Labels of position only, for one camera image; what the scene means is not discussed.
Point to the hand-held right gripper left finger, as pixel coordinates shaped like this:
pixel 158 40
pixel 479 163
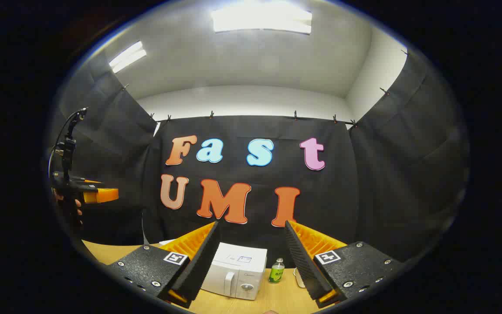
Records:
pixel 203 261

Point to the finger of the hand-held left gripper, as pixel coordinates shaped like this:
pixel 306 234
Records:
pixel 103 195

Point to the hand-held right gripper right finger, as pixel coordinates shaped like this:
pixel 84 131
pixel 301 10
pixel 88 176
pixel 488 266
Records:
pixel 305 266

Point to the white microwave oven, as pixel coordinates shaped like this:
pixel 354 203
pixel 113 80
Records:
pixel 238 272

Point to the white food container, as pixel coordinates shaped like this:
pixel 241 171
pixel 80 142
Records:
pixel 298 279

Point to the green label bottle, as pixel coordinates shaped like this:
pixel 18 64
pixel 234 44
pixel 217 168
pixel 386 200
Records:
pixel 276 274

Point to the long ceiling light strip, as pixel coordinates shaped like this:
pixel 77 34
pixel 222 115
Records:
pixel 127 56

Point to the large ceiling light panel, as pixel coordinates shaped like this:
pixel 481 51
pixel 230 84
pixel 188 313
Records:
pixel 262 18

